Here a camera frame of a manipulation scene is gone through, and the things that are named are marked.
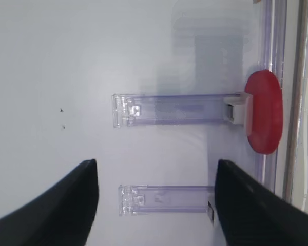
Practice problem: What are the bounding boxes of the clear rail left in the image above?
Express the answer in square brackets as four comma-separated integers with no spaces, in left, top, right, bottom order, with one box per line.
[253,1,287,192]

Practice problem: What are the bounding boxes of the clear holder left bun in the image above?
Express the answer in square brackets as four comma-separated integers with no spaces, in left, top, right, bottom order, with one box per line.
[118,184,215,223]

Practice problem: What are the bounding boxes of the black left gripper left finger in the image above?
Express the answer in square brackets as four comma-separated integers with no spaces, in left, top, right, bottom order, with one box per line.
[0,159,99,245]

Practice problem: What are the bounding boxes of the white metal tray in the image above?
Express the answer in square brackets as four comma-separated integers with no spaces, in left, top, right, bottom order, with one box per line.
[282,1,308,213]

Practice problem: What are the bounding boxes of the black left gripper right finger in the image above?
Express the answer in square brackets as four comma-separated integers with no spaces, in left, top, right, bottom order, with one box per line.
[215,159,308,245]

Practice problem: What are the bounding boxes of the clear holder tomato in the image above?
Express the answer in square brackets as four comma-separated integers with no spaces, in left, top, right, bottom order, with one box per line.
[112,93,253,128]

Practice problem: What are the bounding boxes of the red tomato slice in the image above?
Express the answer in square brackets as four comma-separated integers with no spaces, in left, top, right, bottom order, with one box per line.
[245,70,283,155]

